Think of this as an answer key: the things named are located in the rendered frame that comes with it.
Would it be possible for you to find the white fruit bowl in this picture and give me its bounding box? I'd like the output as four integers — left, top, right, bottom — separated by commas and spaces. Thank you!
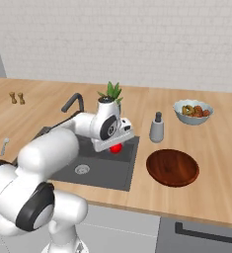
172, 99, 215, 127

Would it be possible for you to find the pale grey cupboard door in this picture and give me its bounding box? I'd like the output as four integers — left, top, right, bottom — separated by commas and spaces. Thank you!
75, 222, 159, 253

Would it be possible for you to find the dark grey sink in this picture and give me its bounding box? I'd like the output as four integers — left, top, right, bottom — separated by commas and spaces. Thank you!
12, 126, 141, 193

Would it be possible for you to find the pale grey drawer front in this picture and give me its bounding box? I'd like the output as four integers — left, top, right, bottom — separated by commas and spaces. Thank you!
85, 204, 162, 237

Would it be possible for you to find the dark grey tap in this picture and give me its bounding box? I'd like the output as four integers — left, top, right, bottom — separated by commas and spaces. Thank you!
60, 92, 86, 115

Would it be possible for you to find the green potted plant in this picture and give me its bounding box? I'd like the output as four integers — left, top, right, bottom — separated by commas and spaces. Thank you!
97, 81, 124, 106

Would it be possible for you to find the brown wooden bowl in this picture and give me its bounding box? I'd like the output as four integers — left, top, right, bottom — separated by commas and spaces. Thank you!
145, 148, 200, 189

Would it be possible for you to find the orange fruit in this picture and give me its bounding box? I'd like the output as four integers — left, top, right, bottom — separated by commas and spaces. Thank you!
193, 105, 211, 119

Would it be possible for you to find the dark grey dishwasher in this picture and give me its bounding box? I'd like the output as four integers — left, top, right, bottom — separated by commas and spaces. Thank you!
155, 215, 232, 253

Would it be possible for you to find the green yellow fruit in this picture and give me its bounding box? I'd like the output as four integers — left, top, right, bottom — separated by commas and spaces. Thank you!
182, 105, 194, 116

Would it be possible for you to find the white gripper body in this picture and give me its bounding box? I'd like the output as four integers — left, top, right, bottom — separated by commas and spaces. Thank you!
91, 128, 136, 153

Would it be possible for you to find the grey soap dispenser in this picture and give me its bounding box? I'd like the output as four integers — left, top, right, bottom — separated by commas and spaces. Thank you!
149, 111, 166, 144

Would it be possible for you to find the wooden shaker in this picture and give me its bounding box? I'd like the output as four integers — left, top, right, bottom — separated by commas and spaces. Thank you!
17, 92, 26, 106
9, 91, 18, 105

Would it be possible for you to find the grey spoon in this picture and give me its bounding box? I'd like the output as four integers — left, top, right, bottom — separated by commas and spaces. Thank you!
0, 137, 11, 157

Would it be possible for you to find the black dishwasher handle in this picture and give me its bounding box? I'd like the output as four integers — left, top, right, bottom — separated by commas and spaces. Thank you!
174, 221, 232, 247

